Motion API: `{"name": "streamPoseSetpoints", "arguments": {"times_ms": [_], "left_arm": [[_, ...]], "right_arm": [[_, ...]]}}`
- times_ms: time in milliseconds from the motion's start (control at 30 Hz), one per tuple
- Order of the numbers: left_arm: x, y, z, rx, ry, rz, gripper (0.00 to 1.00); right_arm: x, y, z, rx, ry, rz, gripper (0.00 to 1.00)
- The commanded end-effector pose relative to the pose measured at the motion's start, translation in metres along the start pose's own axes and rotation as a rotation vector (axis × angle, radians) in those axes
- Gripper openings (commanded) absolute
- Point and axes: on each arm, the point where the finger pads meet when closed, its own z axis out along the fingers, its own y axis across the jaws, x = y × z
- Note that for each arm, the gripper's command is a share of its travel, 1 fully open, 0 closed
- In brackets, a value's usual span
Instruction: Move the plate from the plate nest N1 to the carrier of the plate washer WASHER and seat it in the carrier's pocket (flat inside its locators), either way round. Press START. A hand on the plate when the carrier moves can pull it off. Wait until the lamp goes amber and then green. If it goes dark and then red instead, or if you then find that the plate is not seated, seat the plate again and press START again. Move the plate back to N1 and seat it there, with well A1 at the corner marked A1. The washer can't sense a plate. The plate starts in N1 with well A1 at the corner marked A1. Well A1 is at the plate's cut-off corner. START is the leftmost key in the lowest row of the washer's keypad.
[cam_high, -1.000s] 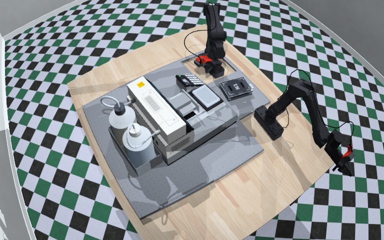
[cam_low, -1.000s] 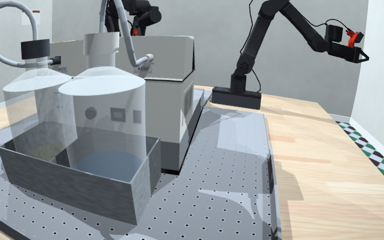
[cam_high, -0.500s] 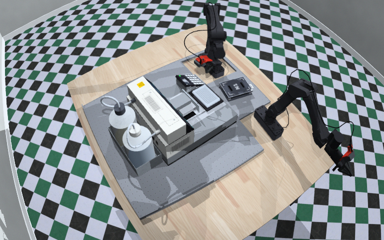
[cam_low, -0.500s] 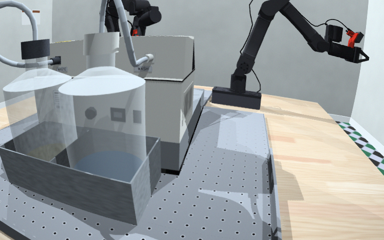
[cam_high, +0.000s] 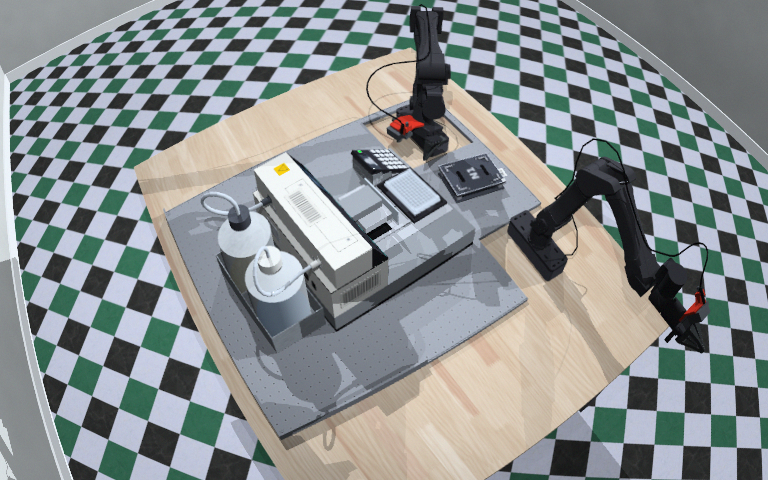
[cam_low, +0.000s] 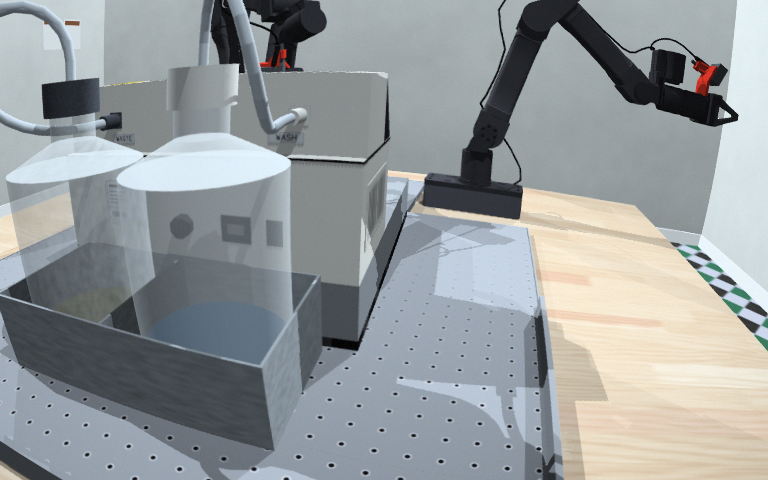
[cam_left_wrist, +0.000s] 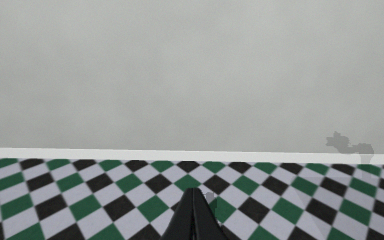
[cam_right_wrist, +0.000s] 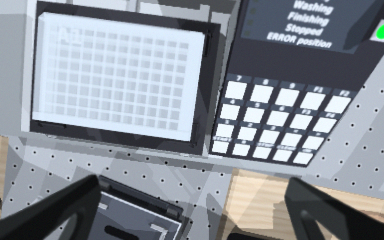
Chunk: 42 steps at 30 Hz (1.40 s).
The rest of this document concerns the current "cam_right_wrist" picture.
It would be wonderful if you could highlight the dark grey rectangular frame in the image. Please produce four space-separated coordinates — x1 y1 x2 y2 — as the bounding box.
88 175 183 240

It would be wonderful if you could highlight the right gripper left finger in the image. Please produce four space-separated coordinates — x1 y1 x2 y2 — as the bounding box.
0 174 102 240

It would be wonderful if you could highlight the white multi-well plate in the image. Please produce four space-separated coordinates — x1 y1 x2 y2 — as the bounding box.
33 12 205 141

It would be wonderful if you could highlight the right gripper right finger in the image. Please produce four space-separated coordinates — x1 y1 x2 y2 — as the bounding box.
284 177 384 240

